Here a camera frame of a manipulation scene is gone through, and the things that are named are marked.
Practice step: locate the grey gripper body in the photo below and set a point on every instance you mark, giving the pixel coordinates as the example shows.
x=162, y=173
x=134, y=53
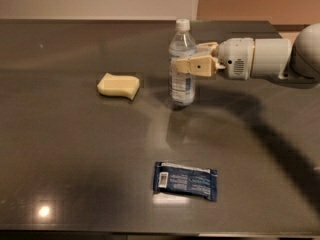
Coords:
x=235, y=58

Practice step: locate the clear plastic water bottle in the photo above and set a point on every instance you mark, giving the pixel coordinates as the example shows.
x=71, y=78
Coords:
x=181, y=48

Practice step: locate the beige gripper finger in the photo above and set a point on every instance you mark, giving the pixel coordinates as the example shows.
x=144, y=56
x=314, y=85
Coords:
x=204, y=66
x=207, y=48

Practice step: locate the dark blue snack wrapper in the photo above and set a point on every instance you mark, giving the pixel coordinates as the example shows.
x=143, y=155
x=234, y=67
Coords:
x=185, y=180

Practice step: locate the yellow sponge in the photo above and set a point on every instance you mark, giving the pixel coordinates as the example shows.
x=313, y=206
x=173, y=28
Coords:
x=118, y=86

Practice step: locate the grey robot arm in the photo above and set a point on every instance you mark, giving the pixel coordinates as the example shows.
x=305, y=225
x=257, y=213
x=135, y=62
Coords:
x=281, y=61

